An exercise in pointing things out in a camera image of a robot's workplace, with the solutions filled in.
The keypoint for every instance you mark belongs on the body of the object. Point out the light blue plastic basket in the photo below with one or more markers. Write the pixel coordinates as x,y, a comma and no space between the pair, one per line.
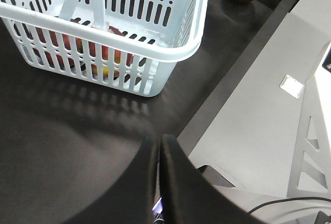
129,45

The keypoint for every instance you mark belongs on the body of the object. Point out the grey robot base frame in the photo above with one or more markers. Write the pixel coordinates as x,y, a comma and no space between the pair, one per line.
310,170

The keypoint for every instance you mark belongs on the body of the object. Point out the metal floor outlet cover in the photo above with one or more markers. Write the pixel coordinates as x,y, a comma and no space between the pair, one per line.
291,86

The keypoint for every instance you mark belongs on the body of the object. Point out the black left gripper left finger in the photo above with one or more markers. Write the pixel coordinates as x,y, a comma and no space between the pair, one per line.
131,198

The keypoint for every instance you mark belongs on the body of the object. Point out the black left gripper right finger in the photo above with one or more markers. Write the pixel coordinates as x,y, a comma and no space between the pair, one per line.
186,196

